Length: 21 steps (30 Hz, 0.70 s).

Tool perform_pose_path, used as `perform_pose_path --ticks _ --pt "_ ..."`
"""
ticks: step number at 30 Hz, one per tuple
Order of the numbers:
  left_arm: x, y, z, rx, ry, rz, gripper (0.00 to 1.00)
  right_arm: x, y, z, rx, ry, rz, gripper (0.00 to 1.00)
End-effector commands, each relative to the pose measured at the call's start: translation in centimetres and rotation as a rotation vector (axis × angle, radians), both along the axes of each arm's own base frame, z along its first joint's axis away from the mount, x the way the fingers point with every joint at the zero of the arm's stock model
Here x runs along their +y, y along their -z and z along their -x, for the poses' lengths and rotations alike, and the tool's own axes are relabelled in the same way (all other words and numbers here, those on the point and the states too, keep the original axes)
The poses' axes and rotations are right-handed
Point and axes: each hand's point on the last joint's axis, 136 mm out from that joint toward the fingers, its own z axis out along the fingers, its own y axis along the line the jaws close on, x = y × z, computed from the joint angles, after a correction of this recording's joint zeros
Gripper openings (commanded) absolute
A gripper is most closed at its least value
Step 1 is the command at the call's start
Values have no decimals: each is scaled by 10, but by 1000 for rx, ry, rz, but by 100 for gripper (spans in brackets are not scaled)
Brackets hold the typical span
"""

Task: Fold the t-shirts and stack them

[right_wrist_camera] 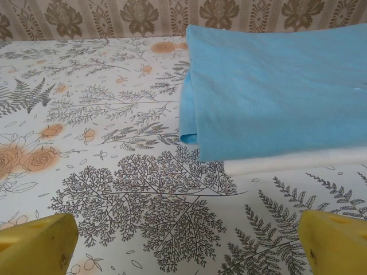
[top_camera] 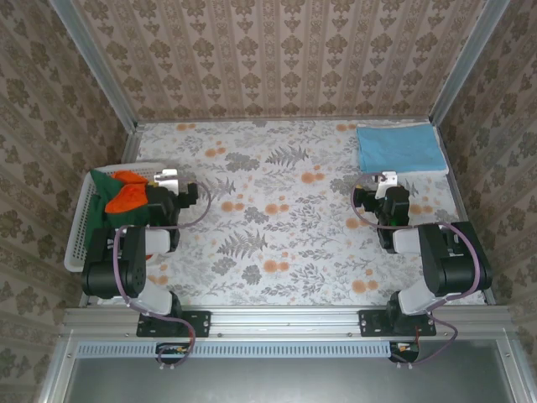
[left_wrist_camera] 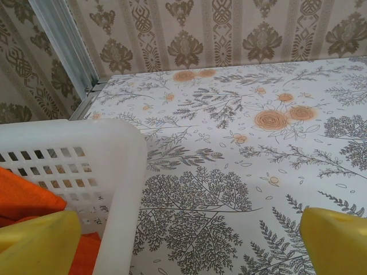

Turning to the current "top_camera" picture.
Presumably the grey metal sheet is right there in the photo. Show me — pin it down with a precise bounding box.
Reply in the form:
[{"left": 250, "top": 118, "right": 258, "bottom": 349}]
[{"left": 39, "top": 339, "right": 521, "bottom": 403}]

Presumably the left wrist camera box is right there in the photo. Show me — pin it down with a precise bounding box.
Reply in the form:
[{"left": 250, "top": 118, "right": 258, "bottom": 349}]
[{"left": 153, "top": 168, "right": 200, "bottom": 210}]

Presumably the green t-shirt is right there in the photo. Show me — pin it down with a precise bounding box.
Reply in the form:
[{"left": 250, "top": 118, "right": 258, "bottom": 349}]
[{"left": 86, "top": 168, "right": 153, "bottom": 249}]

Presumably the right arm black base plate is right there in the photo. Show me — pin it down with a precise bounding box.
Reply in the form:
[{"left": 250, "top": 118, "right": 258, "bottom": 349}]
[{"left": 359, "top": 309, "right": 437, "bottom": 338}]

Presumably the white plastic basket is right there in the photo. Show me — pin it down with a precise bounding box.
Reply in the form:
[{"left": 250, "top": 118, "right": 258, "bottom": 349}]
[{"left": 63, "top": 161, "right": 169, "bottom": 274}]

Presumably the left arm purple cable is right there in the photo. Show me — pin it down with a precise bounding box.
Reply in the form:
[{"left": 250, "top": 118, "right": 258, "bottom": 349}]
[{"left": 112, "top": 178, "right": 212, "bottom": 370}]

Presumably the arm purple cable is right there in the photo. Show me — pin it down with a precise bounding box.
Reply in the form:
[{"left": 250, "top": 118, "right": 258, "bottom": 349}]
[
  {"left": 350, "top": 171, "right": 482, "bottom": 367},
  {"left": 112, "top": 178, "right": 212, "bottom": 370}
]

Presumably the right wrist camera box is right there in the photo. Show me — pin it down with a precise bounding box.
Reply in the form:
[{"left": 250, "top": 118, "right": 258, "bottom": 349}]
[{"left": 353, "top": 170, "right": 398, "bottom": 215}]

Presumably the black connector board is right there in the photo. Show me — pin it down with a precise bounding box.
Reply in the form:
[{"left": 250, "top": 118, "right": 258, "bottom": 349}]
[
  {"left": 155, "top": 342, "right": 190, "bottom": 364},
  {"left": 388, "top": 342, "right": 420, "bottom": 363}
]

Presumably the orange t-shirt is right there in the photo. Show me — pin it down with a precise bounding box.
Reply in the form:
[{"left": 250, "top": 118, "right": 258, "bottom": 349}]
[{"left": 104, "top": 170, "right": 150, "bottom": 214}]

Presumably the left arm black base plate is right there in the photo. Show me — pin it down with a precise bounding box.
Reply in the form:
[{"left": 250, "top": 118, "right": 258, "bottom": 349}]
[{"left": 136, "top": 309, "right": 211, "bottom": 338}]

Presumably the grey slotted cable duct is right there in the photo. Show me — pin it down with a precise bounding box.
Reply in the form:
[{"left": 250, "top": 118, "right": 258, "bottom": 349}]
[{"left": 77, "top": 340, "right": 389, "bottom": 359}]

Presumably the aluminium table end rail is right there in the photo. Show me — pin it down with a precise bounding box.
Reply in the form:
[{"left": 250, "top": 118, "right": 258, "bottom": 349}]
[{"left": 136, "top": 113, "right": 433, "bottom": 126}]

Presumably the folded blue t-shirt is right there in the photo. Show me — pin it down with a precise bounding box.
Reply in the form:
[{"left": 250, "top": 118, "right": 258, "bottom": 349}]
[{"left": 355, "top": 123, "right": 446, "bottom": 174}]

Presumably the folded blue towel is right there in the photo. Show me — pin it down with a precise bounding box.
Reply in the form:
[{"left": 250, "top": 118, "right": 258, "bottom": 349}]
[{"left": 356, "top": 121, "right": 450, "bottom": 177}]

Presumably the aluminium mounting rail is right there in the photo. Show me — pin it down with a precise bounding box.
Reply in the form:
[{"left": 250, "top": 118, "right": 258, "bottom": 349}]
[{"left": 62, "top": 306, "right": 511, "bottom": 337}]

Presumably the floral tablecloth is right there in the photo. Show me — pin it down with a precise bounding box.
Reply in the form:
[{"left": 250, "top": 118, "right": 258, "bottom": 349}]
[{"left": 96, "top": 120, "right": 487, "bottom": 306}]

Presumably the aluminium corner post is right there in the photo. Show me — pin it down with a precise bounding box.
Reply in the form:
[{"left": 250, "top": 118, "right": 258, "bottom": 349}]
[
  {"left": 49, "top": 0, "right": 139, "bottom": 131},
  {"left": 428, "top": 0, "right": 511, "bottom": 127}
]

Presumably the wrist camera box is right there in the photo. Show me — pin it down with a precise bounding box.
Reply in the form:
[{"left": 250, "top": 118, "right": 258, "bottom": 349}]
[
  {"left": 353, "top": 170, "right": 398, "bottom": 215},
  {"left": 153, "top": 168, "right": 200, "bottom": 210}
]

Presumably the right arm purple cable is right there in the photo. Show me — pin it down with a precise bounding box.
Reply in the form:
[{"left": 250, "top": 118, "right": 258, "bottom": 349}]
[{"left": 350, "top": 171, "right": 482, "bottom": 367}]

